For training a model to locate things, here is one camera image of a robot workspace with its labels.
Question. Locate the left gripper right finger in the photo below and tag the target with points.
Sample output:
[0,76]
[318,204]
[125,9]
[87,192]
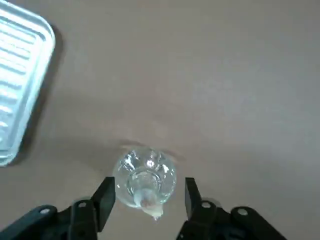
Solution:
[207,220]

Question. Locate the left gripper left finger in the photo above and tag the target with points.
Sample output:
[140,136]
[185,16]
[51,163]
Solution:
[82,215]

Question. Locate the glass alcohol lamp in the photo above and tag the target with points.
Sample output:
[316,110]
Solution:
[145,175]

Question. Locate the ribbed metal tray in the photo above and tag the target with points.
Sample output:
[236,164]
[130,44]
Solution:
[17,75]

